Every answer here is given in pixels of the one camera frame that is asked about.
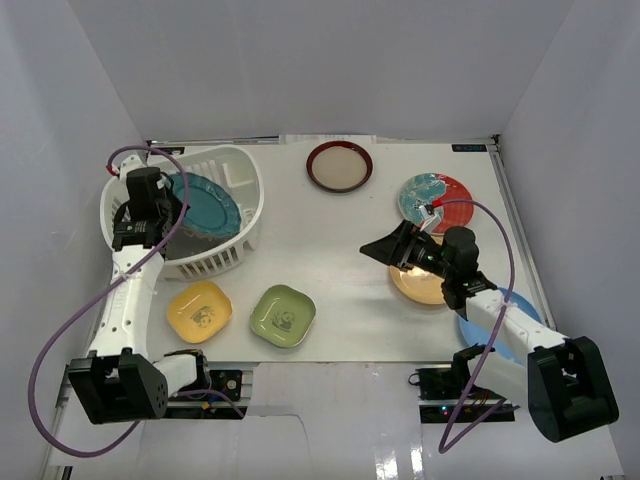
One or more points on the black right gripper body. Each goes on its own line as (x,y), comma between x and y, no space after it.
(428,256)

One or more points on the dark red rimmed plate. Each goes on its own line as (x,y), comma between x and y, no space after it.
(339,166)

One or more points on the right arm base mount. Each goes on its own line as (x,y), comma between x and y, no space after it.
(438,393)

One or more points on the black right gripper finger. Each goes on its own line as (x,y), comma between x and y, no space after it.
(386,253)
(399,237)

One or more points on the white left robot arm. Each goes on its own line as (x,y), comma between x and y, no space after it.
(116,381)

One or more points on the pale orange round plate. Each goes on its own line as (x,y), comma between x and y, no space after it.
(418,285)

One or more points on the teal scalloped plate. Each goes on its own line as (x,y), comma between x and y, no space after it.
(212,211)

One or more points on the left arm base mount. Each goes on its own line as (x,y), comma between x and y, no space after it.
(223,395)

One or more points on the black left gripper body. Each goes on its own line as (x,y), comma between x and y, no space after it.
(167,208)

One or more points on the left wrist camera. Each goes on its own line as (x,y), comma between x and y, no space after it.
(127,165)

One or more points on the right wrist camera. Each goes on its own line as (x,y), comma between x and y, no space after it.
(431,218)

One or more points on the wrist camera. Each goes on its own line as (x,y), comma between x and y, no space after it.
(127,165)
(431,218)

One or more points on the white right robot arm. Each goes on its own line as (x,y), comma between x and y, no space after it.
(562,382)

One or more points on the green square panda dish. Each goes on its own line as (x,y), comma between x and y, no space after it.
(283,316)

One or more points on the grey reindeer plate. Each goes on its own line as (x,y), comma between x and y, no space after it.
(186,243)

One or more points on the white plastic dish bin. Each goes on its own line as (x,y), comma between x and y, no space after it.
(236,171)

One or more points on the yellow square panda dish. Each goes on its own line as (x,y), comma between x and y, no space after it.
(199,312)

